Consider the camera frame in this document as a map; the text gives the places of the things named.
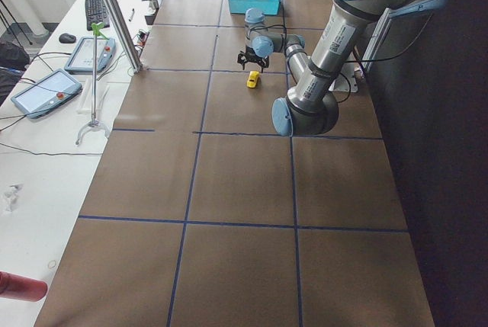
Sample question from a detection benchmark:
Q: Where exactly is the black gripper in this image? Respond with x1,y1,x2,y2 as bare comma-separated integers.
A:
237,47,268,72

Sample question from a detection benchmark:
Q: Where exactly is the yellow beetle toy car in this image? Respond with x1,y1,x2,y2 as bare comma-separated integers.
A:
246,71,260,88

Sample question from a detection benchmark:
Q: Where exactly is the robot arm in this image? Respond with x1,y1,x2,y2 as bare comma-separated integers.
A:
238,0,447,136

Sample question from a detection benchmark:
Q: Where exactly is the brown paper table cover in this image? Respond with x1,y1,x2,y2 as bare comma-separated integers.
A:
36,0,433,326

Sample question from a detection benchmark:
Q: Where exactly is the black keyboard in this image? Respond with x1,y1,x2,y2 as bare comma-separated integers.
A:
85,0,110,31

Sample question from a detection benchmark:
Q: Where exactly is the far teach pendant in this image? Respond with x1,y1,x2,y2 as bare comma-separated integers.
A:
64,37,116,74

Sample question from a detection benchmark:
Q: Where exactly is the teach pendant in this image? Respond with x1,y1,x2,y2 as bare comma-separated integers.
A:
64,37,116,74
11,69,82,119

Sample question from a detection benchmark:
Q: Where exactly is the black computer mouse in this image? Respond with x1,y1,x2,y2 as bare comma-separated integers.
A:
59,33,77,44

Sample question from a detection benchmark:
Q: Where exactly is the near teach pendant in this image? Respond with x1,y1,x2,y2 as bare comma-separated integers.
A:
11,69,82,119

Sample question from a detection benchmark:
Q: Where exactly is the red cylinder bottle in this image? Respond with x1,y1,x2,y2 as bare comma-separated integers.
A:
1,271,48,302

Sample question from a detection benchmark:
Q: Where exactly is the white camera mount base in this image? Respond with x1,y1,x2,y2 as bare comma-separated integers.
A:
329,61,358,93

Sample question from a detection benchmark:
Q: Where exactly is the aluminium frame post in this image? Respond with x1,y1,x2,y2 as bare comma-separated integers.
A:
103,0,143,74

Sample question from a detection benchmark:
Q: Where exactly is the green handled reacher grabber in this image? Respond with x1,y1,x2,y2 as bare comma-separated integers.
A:
75,22,110,146

